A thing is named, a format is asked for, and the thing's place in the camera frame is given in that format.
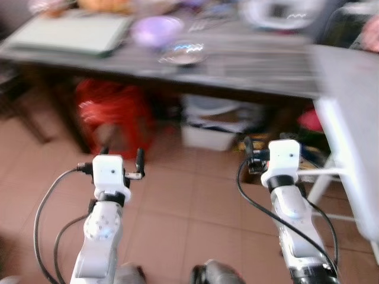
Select white storage box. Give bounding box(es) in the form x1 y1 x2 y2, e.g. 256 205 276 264
180 96 262 153

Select red plastic stool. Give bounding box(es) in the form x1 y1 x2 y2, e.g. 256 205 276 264
75 78 156 159

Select yellow and blue bag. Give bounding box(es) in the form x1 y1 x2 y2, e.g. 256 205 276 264
296 144 333 173

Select dark table leg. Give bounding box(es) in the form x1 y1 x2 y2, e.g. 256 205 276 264
0 62 54 146

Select grey left robot foot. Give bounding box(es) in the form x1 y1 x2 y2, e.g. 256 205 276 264
115 263 146 284

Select grey robot foot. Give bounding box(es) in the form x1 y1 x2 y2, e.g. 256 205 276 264
115 263 146 284
190 259 247 284

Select white folding table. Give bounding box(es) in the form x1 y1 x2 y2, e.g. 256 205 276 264
307 44 379 264

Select clear glass bowl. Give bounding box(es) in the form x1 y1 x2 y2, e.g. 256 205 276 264
158 40 207 66

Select grey right robot foot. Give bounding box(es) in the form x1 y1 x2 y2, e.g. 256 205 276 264
190 259 247 284

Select pale green tray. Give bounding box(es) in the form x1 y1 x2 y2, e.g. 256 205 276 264
2 14 134 59

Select purple plastic bowl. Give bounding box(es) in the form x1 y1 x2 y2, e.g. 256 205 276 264
131 15 185 50

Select white rice cooker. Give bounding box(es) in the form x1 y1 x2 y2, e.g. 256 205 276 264
239 0 327 31

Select pink cloth item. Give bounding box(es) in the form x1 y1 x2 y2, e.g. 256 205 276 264
360 14 379 55

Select orange fruits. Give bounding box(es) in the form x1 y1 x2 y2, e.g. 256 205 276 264
77 0 134 15

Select pink bowl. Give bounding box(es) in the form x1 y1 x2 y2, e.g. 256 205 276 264
28 0 73 16

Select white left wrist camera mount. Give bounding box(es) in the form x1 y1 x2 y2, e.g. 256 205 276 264
91 154 132 203

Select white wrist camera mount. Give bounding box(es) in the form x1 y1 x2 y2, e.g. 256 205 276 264
260 140 302 188
91 154 132 203

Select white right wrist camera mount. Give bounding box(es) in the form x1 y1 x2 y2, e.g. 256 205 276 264
260 140 302 188

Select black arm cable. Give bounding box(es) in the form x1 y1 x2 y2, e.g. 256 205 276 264
53 214 91 284
236 159 339 274
33 167 94 284

